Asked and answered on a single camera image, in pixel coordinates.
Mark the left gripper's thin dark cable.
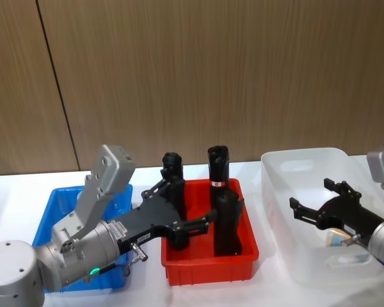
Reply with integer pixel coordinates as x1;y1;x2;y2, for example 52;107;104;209
99;242;149;276

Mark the black tube with red-white label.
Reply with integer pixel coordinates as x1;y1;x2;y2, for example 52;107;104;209
207;145;231;196

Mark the wide black tube with strap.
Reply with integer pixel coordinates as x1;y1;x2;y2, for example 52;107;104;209
213;190;245;257

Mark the blue plastic bin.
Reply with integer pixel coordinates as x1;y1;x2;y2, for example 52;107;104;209
31;184;134;294

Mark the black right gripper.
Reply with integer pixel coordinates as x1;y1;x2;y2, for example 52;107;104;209
289;178;384;241

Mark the translucent white plastic bin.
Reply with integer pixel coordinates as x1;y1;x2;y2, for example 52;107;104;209
260;146;384;287

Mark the black cylinder with ribbed cap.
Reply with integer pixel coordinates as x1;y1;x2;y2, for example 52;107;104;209
161;152;188;221

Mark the pale yellow and blue item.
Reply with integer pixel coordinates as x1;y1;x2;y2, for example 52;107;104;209
325;227;353;248

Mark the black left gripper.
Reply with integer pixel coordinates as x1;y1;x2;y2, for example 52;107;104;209
111;168;219;256

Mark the red plastic bin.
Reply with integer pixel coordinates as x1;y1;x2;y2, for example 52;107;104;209
161;178;260;287

